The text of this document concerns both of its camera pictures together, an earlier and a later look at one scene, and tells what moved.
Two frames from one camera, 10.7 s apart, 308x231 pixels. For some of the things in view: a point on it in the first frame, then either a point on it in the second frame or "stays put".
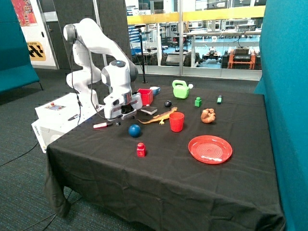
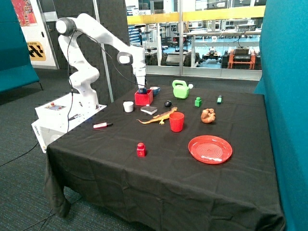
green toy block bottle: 198,102 stays put
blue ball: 134,130 -> 143,90
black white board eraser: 150,110 stays put
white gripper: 123,105 -> 140,75
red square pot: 147,96 stays put
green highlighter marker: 219,99 stays put
